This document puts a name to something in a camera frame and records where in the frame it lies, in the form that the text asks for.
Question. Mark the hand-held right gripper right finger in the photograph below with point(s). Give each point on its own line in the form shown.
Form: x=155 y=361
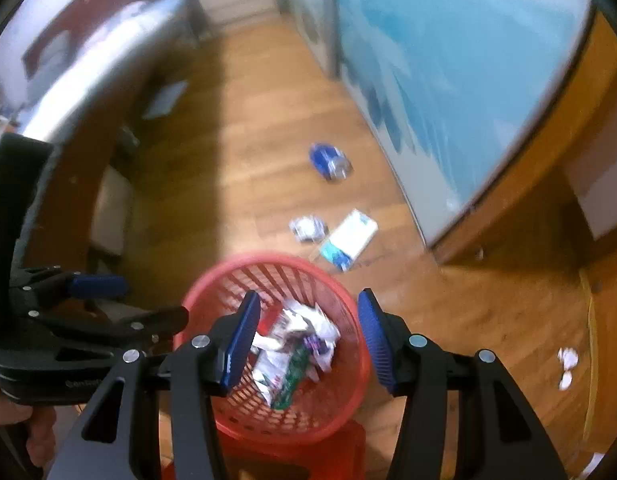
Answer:
x=376 y=345

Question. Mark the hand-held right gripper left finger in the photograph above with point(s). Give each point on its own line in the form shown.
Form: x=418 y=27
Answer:
x=241 y=345

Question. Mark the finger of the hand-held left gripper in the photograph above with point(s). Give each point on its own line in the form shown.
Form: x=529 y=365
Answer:
x=98 y=286
x=153 y=321

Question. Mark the green wrapper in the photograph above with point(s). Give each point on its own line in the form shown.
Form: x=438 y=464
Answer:
x=293 y=372

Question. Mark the purple wrapper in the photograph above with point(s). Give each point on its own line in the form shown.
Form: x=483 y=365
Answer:
x=316 y=346

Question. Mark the white paper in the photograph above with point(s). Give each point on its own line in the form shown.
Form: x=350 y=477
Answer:
x=308 y=322

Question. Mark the red plastic basket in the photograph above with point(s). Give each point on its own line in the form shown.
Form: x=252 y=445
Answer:
x=268 y=270

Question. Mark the person's left hand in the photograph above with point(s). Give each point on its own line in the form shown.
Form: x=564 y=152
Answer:
x=41 y=435

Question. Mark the pale box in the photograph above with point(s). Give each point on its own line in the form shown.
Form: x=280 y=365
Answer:
x=111 y=210

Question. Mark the wooden bed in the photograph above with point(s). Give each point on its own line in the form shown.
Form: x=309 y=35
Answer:
x=78 y=190

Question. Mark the white and teal packet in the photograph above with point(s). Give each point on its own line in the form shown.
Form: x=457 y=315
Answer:
x=351 y=237

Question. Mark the red plastic stool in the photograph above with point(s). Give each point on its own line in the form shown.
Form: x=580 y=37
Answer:
x=298 y=460

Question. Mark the crumpled silver wrapper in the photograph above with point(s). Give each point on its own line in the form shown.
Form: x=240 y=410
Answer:
x=308 y=228

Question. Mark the blue packet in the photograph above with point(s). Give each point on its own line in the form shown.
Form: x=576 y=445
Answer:
x=331 y=161

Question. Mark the small white paper scrap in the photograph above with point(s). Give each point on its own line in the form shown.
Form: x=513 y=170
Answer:
x=565 y=381
x=568 y=358
x=595 y=462

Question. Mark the grey box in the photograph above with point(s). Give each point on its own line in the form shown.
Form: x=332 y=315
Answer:
x=164 y=101

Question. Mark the white blanket with pink print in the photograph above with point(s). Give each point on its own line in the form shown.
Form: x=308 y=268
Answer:
x=93 y=75

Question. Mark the dark red wooden headboard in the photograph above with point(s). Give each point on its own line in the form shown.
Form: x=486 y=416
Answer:
x=88 y=5

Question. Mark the wardrobe with blue flower doors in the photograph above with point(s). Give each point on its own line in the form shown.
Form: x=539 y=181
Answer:
x=438 y=60

